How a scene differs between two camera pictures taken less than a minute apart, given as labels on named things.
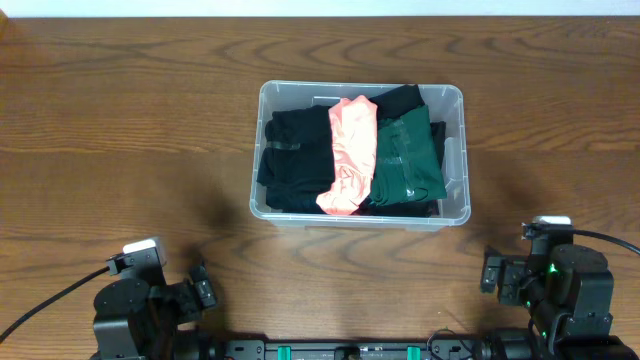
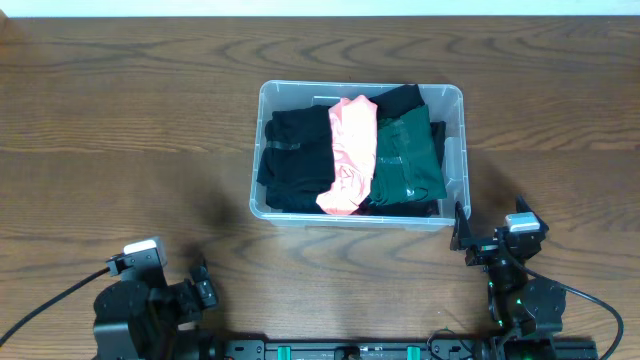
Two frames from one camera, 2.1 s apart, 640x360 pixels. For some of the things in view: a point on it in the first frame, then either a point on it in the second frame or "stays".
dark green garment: (407, 166) stays
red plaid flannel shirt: (429, 207) stays
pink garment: (354, 129) stays
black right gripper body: (521, 286) -> (484, 251)
